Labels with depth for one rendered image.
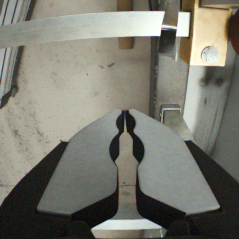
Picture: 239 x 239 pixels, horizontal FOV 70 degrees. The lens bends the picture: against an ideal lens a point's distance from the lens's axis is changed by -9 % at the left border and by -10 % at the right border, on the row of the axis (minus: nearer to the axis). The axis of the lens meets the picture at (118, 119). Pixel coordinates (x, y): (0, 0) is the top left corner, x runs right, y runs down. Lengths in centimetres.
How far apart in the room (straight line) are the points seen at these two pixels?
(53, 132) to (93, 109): 36
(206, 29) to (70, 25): 16
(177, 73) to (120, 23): 23
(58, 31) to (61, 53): 92
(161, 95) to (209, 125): 24
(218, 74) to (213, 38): 32
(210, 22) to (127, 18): 10
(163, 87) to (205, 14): 23
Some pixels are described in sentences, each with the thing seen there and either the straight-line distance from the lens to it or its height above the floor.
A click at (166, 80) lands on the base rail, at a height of 70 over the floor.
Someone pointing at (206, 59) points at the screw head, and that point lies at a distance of 25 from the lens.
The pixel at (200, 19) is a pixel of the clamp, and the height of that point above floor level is 87.
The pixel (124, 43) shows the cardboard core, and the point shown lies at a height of 8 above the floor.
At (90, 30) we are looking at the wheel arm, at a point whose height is 86.
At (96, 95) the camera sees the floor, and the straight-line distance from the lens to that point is 121.
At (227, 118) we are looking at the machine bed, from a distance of 62.
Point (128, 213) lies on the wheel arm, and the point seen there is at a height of 95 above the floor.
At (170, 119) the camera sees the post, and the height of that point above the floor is 76.
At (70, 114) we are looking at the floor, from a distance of 131.
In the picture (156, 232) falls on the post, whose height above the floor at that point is 76.
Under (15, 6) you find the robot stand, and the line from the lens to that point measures 101.
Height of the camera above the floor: 110
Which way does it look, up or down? 59 degrees down
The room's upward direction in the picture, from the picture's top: 178 degrees counter-clockwise
